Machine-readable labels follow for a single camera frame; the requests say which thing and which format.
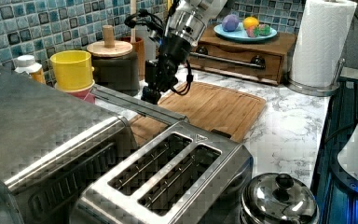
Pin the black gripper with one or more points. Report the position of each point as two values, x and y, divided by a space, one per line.
160 73

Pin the glass oven door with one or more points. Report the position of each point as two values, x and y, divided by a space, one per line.
141 107

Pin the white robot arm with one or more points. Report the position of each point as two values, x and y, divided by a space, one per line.
185 24

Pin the stainless steel toaster oven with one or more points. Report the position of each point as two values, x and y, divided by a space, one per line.
52 146

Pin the brown utensil holder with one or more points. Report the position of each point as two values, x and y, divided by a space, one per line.
139 47

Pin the dark canister wooden lid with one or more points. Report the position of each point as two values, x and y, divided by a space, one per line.
115 63

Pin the pink cup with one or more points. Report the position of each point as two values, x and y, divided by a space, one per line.
82 94

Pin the bamboo cutting board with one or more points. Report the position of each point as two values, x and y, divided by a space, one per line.
210 107

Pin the purple toy fruit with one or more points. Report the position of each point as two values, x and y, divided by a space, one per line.
230 23

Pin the yellow mug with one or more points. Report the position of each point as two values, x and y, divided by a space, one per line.
72 69

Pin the light blue plate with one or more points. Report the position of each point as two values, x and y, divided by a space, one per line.
240 34

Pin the yellow toy fruit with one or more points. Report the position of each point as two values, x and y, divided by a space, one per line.
249 22

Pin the stainless steel two-slot toaster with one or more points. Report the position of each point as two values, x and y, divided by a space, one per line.
185 175

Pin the wooden drawer box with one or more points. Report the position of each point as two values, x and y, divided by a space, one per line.
276 51

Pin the red green toy strawberry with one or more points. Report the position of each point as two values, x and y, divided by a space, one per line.
264 29

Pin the orange bottle white cap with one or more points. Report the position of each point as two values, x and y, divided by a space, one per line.
27 64

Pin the steel paper towel holder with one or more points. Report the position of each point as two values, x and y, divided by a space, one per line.
329 90

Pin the white paper towel roll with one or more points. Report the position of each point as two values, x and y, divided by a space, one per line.
322 35

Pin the steel pot lid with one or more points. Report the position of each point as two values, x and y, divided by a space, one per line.
273 198

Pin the black drawer handle bar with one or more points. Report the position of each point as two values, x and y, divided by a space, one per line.
257 62

